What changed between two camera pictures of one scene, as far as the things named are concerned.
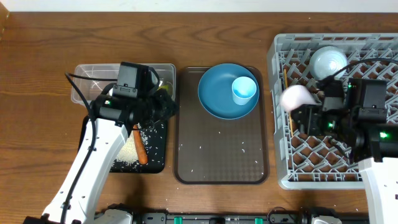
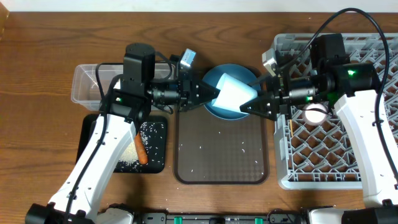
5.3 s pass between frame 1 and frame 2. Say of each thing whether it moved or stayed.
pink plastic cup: moved
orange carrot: stayed
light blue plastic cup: moved
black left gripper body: moved
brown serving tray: stayed
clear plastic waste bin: stayed
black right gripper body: moved
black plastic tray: stayed
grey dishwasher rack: stayed
